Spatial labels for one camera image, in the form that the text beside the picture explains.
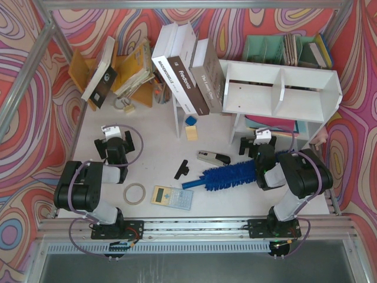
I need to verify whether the blue microfiber duster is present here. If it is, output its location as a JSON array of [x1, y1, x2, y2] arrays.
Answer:
[[182, 150, 289, 191]]

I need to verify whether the black binder clip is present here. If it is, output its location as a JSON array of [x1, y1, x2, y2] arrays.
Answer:
[[174, 159, 190, 180]]

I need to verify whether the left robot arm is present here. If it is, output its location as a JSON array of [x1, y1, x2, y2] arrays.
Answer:
[[54, 127, 135, 239]]

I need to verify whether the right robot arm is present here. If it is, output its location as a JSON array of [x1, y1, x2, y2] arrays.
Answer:
[[239, 137, 333, 238]]

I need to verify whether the white bookshelf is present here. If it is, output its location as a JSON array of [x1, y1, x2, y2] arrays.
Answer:
[[173, 59, 344, 148]]

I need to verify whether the coloured paper stack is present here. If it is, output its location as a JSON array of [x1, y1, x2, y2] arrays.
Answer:
[[245, 115, 307, 136]]

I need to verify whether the beige black stapler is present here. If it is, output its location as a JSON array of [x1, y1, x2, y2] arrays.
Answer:
[[197, 151, 231, 167]]

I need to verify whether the pink toy pig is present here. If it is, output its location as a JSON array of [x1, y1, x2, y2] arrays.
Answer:
[[309, 127, 328, 149]]

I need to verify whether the yellow sticky note pad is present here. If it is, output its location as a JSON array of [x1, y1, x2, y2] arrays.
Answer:
[[185, 126, 198, 141]]

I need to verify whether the black white book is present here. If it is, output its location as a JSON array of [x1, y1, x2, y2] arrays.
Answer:
[[81, 36, 117, 108]]

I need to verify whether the blue small box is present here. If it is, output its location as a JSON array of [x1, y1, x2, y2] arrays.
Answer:
[[185, 116, 197, 126]]

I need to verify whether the calculator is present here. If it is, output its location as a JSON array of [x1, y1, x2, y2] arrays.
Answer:
[[151, 186, 194, 210]]

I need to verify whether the white Mademoiselle book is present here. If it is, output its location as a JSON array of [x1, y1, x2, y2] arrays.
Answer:
[[151, 23, 196, 114]]

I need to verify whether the grey Lonely Ones book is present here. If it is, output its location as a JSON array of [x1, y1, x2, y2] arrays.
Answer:
[[190, 38, 226, 113]]

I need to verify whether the yellow wooden book rack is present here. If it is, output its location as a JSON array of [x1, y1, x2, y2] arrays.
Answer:
[[68, 40, 153, 110]]

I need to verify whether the yellow books stack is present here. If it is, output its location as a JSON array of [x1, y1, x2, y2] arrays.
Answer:
[[113, 38, 154, 98]]

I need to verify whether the green desk organizer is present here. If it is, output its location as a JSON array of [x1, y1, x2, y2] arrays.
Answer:
[[242, 33, 334, 70]]

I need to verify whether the brown Fredonia book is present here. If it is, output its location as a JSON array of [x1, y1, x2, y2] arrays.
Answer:
[[168, 22, 210, 116]]

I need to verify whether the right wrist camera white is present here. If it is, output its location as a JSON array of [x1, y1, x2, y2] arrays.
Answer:
[[253, 128, 272, 145]]

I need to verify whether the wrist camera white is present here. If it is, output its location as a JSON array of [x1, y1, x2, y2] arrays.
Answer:
[[253, 128, 272, 145], [101, 126, 123, 140]]

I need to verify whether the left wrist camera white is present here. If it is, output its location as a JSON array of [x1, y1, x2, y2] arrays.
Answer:
[[101, 126, 123, 140]]

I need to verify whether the tape roll ring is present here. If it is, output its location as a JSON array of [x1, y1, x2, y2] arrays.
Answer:
[[123, 182, 146, 205]]

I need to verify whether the key ring with padlock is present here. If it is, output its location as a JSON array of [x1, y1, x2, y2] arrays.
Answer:
[[113, 96, 135, 114]]

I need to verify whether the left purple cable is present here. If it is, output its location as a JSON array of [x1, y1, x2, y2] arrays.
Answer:
[[68, 123, 144, 260]]

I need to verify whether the purple cable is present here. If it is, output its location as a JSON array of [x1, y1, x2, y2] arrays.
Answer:
[[263, 126, 322, 259], [68, 123, 144, 260]]

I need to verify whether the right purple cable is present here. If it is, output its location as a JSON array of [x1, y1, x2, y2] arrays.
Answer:
[[263, 126, 322, 259]]

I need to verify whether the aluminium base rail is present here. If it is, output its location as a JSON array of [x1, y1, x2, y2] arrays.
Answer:
[[37, 215, 357, 257]]

